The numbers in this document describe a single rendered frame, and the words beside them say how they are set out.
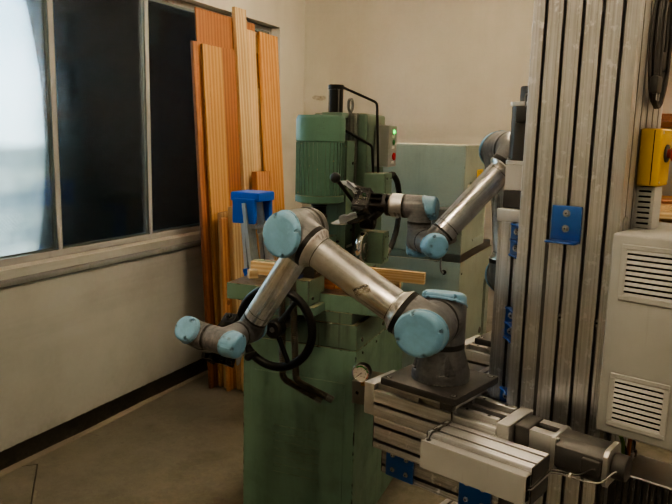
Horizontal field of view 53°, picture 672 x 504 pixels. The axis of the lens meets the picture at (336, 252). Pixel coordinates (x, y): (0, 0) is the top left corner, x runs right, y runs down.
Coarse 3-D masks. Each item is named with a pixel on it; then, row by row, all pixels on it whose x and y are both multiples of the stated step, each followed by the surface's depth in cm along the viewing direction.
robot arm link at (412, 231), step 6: (408, 222) 214; (414, 222) 212; (408, 228) 214; (414, 228) 212; (420, 228) 211; (426, 228) 212; (408, 234) 214; (414, 234) 210; (408, 240) 214; (408, 246) 215; (414, 246) 209; (408, 252) 215; (414, 252) 213
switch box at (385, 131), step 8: (384, 128) 260; (392, 128) 263; (384, 136) 261; (384, 144) 261; (392, 144) 264; (384, 152) 262; (392, 152) 265; (376, 160) 264; (384, 160) 262; (392, 160) 266
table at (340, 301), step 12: (264, 276) 258; (228, 288) 246; (240, 288) 244; (252, 288) 242; (324, 300) 232; (336, 300) 231; (348, 300) 229; (300, 312) 226; (312, 312) 224; (348, 312) 230; (360, 312) 228; (372, 312) 226
